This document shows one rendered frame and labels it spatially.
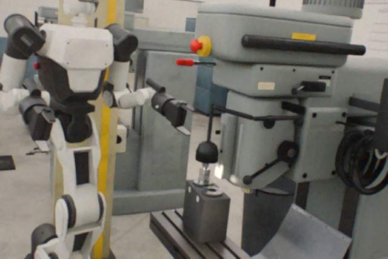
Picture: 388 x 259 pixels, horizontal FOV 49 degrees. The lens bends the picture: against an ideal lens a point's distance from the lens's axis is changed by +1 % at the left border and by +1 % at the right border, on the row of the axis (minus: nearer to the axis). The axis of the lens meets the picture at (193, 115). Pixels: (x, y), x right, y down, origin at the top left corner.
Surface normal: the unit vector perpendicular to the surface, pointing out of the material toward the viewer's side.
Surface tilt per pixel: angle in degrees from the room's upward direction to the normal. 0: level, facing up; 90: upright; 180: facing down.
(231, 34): 90
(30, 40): 107
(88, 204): 66
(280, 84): 90
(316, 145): 90
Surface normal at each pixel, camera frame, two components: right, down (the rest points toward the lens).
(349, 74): 0.46, 0.22
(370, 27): -0.88, 0.01
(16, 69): 0.51, 0.49
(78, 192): 0.63, 0.04
